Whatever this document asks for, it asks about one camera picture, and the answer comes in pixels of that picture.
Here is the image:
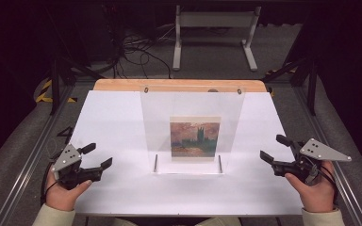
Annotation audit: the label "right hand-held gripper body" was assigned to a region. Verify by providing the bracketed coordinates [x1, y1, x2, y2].
[271, 137, 353, 187]

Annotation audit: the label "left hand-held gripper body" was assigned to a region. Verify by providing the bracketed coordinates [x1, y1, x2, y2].
[50, 143, 104, 191]

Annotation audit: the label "clear acrylic photo frame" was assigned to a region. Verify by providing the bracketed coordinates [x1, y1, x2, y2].
[139, 85, 247, 175]

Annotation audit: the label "painting print card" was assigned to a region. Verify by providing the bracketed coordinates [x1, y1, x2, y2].
[169, 116, 222, 163]

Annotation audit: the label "person's left hand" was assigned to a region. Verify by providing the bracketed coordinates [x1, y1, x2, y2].
[44, 162, 93, 212]

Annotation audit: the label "person's right hand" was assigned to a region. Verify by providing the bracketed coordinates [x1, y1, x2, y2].
[284, 159, 337, 214]

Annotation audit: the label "white board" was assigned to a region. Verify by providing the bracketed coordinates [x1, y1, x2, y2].
[72, 89, 304, 218]

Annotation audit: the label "black stand legs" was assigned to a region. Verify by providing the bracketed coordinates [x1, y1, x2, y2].
[261, 56, 319, 117]
[41, 6, 106, 116]

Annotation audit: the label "wooden table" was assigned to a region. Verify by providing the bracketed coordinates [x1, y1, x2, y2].
[92, 78, 268, 93]

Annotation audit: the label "yellow black hazard tape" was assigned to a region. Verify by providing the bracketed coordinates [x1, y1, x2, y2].
[35, 78, 78, 104]
[264, 61, 297, 98]

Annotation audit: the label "white metal stand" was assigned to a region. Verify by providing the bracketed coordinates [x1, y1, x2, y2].
[172, 4, 262, 73]

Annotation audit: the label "right hand-held gripper black cable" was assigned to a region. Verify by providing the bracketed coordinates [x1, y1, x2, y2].
[305, 154, 339, 203]

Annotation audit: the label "hand-held gripper black cable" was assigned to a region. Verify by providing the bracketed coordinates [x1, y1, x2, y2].
[39, 150, 64, 206]
[305, 154, 339, 203]

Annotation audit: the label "aluminium floor rail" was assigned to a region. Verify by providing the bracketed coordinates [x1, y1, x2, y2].
[291, 84, 362, 226]
[0, 84, 76, 226]

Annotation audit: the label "black triangular bracket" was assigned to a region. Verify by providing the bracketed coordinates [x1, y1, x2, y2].
[56, 125, 74, 138]

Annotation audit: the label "left hand-held gripper black cable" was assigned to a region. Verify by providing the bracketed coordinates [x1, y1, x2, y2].
[39, 150, 64, 206]

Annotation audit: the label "bundle of black floor cables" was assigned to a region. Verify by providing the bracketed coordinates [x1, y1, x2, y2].
[111, 29, 173, 80]

